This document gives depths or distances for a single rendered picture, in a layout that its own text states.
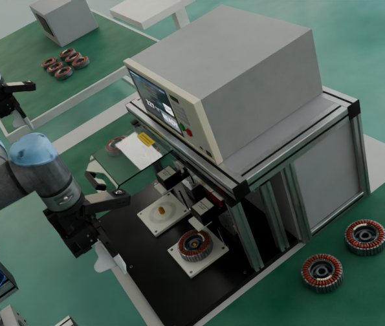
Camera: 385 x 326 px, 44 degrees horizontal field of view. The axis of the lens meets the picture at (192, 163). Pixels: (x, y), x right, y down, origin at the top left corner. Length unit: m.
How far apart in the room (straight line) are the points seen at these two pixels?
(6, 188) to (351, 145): 0.95
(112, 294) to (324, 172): 1.58
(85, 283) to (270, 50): 1.91
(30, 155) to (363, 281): 0.93
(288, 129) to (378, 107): 1.95
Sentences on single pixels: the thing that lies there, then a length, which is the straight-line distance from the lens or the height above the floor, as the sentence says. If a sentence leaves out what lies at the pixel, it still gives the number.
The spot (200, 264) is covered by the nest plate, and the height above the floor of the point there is 0.78.
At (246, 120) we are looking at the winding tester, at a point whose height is 1.18.
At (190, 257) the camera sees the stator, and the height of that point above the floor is 0.81.
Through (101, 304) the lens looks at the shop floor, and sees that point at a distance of 2.65.
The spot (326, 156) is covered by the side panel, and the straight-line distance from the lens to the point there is 1.38.
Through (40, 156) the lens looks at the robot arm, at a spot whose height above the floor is 1.48.
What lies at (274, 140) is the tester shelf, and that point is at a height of 1.11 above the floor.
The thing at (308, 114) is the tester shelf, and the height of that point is 1.11.
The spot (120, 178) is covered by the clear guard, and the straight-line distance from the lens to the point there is 1.47.
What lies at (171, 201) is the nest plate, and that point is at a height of 0.78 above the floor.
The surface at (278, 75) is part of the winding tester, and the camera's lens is 1.29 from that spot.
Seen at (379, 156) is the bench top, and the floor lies 0.75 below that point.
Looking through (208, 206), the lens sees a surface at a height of 0.92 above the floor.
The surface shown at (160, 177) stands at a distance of 1.63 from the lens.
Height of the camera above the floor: 1.90
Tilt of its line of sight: 37 degrees down
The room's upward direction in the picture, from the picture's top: 23 degrees counter-clockwise
